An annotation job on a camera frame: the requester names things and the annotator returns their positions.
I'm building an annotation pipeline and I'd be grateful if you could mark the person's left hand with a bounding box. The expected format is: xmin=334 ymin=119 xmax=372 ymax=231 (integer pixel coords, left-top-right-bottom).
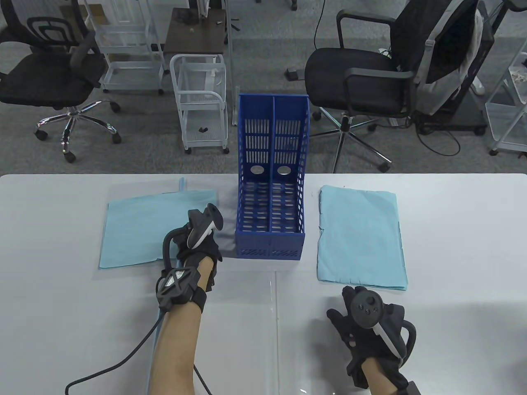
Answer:
xmin=177 ymin=235 xmax=223 ymax=264

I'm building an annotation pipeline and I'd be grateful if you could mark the person's right hand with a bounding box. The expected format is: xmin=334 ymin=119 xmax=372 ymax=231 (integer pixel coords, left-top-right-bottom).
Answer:
xmin=326 ymin=286 xmax=408 ymax=373

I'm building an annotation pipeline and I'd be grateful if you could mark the stack of light blue papers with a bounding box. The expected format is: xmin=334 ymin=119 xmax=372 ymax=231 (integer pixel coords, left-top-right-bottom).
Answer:
xmin=99 ymin=189 xmax=219 ymax=269
xmin=317 ymin=185 xmax=409 ymax=291

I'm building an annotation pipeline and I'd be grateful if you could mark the clear plastic file folder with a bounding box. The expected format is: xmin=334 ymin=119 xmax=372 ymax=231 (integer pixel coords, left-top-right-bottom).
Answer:
xmin=148 ymin=270 xmax=392 ymax=395
xmin=91 ymin=178 xmax=238 ymax=281

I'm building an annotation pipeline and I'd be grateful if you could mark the person's left forearm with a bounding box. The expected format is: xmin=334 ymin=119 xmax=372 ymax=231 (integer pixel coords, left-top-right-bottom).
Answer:
xmin=147 ymin=255 xmax=215 ymax=395

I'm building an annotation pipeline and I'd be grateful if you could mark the person's right forearm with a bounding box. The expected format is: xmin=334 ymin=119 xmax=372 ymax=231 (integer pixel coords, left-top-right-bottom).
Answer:
xmin=360 ymin=358 xmax=399 ymax=395

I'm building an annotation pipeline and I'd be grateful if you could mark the blue plastic file rack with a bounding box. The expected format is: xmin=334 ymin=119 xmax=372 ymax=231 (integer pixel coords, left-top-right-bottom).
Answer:
xmin=236 ymin=94 xmax=310 ymax=260

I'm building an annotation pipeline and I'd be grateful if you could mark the black and white controller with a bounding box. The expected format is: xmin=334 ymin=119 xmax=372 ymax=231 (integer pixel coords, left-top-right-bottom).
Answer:
xmin=353 ymin=287 xmax=416 ymax=365
xmin=163 ymin=203 xmax=224 ymax=272

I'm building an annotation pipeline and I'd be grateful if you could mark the small white mesh cart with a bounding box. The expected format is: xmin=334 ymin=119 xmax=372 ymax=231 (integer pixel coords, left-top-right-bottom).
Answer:
xmin=170 ymin=53 xmax=230 ymax=155

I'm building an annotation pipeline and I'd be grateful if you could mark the grey metal pole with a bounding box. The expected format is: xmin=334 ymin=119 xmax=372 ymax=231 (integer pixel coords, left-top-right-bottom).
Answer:
xmin=224 ymin=0 xmax=242 ymax=127

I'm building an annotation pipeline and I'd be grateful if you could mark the white three-tier cart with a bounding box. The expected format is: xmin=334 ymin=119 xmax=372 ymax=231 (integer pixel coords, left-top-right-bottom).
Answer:
xmin=84 ymin=0 xmax=170 ymax=96

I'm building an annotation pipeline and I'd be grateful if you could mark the brown side table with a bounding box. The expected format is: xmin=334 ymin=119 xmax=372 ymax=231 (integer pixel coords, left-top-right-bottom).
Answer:
xmin=164 ymin=7 xmax=228 ymax=56

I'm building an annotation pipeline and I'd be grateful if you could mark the black mesh-back office chair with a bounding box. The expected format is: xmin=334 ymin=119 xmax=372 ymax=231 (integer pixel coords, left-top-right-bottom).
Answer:
xmin=0 ymin=0 xmax=122 ymax=163

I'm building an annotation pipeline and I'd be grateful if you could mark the black rolling stand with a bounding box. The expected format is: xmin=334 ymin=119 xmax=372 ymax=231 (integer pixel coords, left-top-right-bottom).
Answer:
xmin=412 ymin=0 xmax=513 ymax=136

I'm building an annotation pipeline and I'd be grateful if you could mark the cardboard box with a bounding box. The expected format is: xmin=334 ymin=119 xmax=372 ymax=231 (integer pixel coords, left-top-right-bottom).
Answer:
xmin=61 ymin=3 xmax=106 ymax=21

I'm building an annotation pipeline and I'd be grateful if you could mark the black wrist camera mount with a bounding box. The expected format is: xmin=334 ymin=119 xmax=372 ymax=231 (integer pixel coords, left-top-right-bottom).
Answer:
xmin=394 ymin=379 xmax=421 ymax=395
xmin=156 ymin=265 xmax=207 ymax=312

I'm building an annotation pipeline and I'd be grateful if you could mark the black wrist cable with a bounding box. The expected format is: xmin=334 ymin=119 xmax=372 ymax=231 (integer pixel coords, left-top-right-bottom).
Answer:
xmin=65 ymin=311 xmax=213 ymax=395

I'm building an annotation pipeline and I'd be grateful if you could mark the black floor cable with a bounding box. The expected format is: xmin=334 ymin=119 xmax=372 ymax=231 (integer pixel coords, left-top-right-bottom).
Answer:
xmin=417 ymin=119 xmax=462 ymax=157
xmin=314 ymin=0 xmax=327 ymax=48

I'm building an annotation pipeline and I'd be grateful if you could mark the white wire shelf cart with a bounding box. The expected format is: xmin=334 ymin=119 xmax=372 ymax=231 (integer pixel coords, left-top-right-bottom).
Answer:
xmin=485 ymin=41 xmax=527 ymax=157

